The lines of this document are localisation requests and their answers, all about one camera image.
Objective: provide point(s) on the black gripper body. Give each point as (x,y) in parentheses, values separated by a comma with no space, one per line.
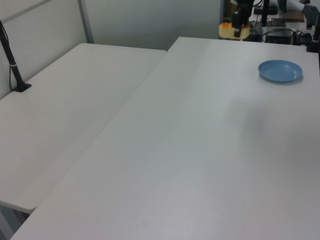
(243,4)

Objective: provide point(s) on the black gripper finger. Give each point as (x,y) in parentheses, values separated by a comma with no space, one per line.
(237,20)
(247,18)

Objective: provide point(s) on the yellow plush toy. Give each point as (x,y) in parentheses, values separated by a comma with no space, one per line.
(226,31)

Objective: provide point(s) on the blue round plate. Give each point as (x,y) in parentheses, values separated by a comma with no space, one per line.
(280,72)

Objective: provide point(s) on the black upright stand pole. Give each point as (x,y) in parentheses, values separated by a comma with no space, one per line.
(265,12)

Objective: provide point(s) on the black electronics box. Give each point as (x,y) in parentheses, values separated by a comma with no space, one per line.
(278,36)

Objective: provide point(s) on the brown flat board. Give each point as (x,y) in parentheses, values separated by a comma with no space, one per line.
(292,17)

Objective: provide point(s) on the pale rounded cover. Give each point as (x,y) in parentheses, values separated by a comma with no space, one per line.
(291,5)

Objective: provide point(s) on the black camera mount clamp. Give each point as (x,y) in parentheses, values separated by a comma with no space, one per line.
(313,41)

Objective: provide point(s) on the grey partition frame post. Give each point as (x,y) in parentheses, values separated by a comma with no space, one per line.
(86,22)

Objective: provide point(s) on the black camera stand pole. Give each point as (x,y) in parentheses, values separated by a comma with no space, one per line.
(11,62)

